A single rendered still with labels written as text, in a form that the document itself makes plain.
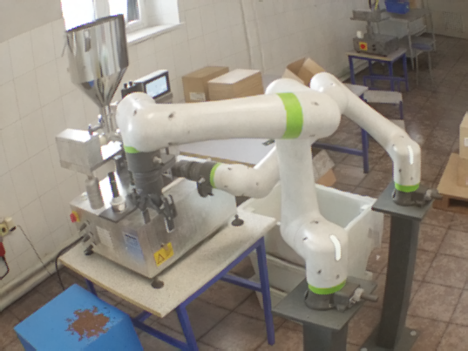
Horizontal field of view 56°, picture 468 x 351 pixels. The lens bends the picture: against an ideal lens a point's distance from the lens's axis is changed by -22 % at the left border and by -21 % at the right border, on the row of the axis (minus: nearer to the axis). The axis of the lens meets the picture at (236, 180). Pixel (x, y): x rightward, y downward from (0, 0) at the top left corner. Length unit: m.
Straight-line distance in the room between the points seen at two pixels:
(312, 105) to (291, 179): 0.32
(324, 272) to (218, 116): 0.57
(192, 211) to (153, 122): 1.09
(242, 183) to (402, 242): 0.77
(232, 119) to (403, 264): 1.30
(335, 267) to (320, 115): 0.45
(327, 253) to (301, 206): 0.18
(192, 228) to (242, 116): 1.06
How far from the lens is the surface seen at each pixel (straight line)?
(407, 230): 2.19
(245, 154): 3.10
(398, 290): 2.39
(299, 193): 1.56
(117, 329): 2.23
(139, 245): 2.02
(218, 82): 3.72
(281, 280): 2.79
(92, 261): 2.38
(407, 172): 2.06
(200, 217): 2.24
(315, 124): 1.29
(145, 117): 1.15
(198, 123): 1.18
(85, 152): 2.08
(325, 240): 1.49
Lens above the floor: 1.98
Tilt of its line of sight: 26 degrees down
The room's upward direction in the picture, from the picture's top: 8 degrees counter-clockwise
